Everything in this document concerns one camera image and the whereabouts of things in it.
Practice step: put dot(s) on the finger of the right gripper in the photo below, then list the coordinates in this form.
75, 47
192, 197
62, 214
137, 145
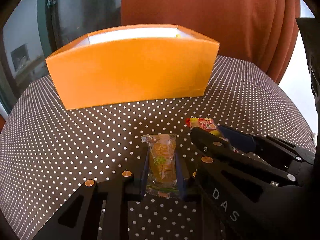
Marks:
211, 145
278, 153

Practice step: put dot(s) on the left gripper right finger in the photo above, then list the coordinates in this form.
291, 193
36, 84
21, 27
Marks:
186, 183

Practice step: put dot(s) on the red yellow candy packet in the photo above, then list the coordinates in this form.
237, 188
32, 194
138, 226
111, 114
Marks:
208, 125

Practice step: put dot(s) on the green framed glass door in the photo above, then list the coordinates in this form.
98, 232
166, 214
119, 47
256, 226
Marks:
33, 29

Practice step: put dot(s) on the brown polka dot tablecloth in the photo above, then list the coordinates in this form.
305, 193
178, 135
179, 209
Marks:
47, 152

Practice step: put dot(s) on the clear orange jelly packet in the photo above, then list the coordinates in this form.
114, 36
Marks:
162, 178

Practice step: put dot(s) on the orange curtain right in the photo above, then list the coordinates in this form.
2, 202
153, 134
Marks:
263, 32

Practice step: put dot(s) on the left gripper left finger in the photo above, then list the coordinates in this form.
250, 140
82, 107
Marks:
100, 210

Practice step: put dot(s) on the orange cardboard box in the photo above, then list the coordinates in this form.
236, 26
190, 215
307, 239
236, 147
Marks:
132, 63

